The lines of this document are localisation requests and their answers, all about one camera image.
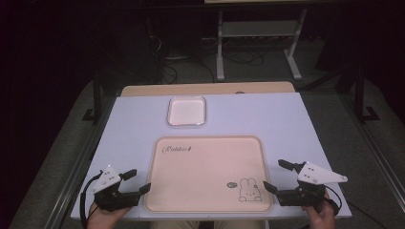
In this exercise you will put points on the aluminium rail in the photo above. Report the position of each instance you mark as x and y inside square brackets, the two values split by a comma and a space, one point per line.
[75, 173]
[375, 149]

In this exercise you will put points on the pink rabbit print tray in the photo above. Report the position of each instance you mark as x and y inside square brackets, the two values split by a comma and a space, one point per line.
[208, 175]

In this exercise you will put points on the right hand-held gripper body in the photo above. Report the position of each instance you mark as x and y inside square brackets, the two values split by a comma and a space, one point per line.
[306, 194]

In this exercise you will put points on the small white square tray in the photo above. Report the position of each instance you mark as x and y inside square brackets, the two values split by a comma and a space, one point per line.
[187, 110]

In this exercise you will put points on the black metal stand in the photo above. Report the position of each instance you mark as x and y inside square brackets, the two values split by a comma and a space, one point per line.
[96, 101]
[360, 95]

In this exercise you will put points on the person's right hand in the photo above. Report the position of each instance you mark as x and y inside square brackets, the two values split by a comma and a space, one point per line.
[320, 217]

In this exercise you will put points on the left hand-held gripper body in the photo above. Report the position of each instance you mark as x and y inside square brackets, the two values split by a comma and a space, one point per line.
[111, 199]

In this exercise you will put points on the person's right leg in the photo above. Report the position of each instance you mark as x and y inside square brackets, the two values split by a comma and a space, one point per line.
[238, 225]

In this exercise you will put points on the person's left hand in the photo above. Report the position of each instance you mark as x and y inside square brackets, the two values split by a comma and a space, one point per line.
[102, 218]

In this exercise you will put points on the white metal desk frame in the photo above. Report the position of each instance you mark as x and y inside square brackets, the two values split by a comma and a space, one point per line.
[259, 29]

